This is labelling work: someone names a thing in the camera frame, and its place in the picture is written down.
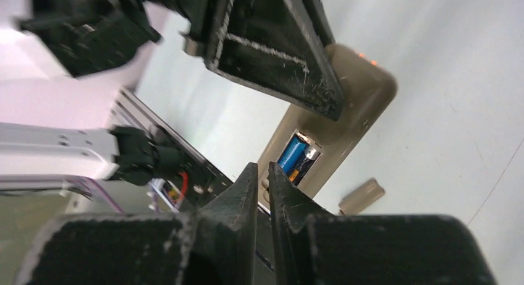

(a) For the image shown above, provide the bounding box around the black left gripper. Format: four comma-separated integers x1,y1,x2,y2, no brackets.
146,0,345,120

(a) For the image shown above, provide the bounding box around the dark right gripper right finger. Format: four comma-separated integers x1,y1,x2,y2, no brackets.
268,162,496,284

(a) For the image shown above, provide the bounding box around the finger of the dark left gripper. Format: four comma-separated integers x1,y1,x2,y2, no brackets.
302,0,335,46

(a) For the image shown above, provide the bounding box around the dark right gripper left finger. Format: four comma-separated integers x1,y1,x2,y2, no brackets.
14,163,258,284

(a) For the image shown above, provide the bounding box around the beige battery compartment cover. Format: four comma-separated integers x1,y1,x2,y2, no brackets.
339,178,386,216

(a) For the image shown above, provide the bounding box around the blue battery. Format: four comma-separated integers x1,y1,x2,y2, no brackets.
277,135,308,174

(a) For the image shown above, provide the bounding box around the black silver AAA battery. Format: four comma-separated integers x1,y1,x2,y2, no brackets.
289,146,321,186

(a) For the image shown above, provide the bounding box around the beige remote control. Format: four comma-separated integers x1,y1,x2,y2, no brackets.
258,44,397,210

